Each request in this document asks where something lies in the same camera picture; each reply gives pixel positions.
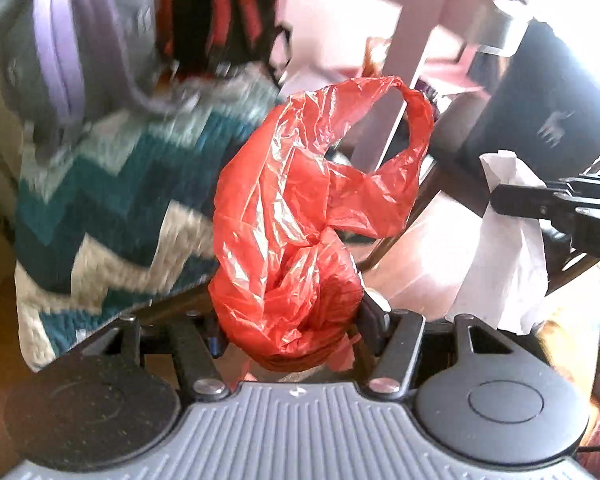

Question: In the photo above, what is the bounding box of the red plastic bag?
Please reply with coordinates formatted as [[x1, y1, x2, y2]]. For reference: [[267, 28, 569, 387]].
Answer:
[[209, 76, 434, 372]]

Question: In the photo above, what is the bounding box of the white paper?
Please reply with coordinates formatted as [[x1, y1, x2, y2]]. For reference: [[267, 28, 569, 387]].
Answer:
[[444, 148, 552, 336]]

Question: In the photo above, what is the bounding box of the dark teal trash bin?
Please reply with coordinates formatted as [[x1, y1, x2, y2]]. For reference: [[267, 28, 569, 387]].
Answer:
[[430, 20, 600, 184]]

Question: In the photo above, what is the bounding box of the teal zigzag knitted blanket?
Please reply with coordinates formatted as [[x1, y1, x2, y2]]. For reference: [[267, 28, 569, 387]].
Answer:
[[15, 67, 278, 370]]

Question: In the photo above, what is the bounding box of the pink children's desk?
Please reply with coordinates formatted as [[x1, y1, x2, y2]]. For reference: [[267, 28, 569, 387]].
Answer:
[[274, 0, 487, 176]]

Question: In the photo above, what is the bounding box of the purple grey backpack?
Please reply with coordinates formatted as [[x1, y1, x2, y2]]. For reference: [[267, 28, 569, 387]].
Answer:
[[0, 0, 178, 157]]

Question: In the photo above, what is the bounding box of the black red backpack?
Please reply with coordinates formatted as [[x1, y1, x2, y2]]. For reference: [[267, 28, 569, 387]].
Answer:
[[157, 0, 291, 86]]

